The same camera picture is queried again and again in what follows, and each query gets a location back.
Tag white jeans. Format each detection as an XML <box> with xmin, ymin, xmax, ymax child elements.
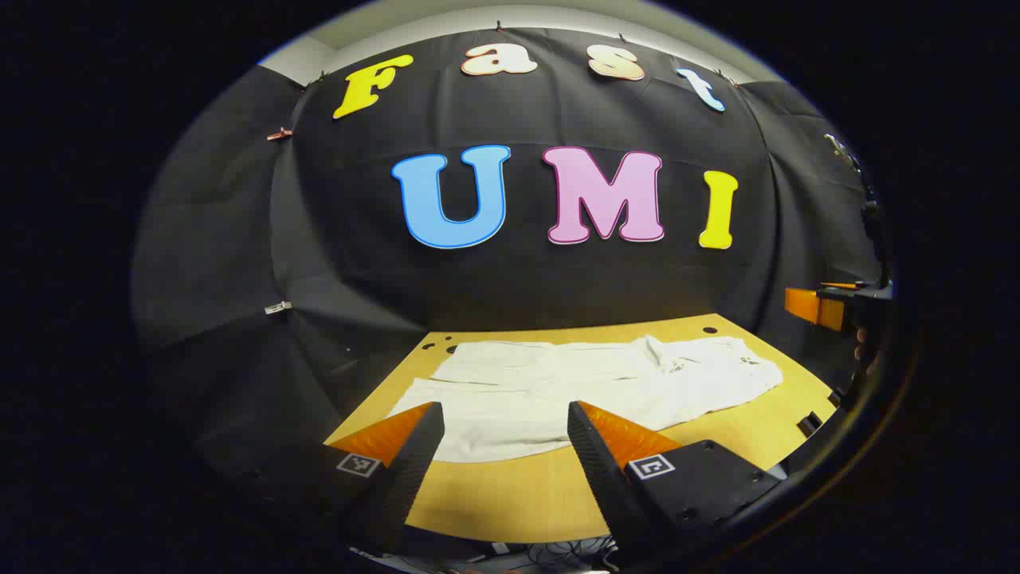
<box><xmin>388</xmin><ymin>335</ymin><xmax>784</xmax><ymax>463</ymax></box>

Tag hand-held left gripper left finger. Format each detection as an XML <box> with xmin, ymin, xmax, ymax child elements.
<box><xmin>255</xmin><ymin>402</ymin><xmax>445</xmax><ymax>555</ymax></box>

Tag black backdrop cloth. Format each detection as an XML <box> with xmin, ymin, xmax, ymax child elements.
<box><xmin>131</xmin><ymin>28</ymin><xmax>893</xmax><ymax>511</ymax></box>

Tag tangle of black cables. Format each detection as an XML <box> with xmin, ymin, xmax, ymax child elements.
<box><xmin>446</xmin><ymin>539</ymin><xmax>618</xmax><ymax>574</ymax></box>

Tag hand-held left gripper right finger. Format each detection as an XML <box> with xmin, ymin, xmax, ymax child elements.
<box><xmin>567</xmin><ymin>400</ymin><xmax>783</xmax><ymax>565</ymax></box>

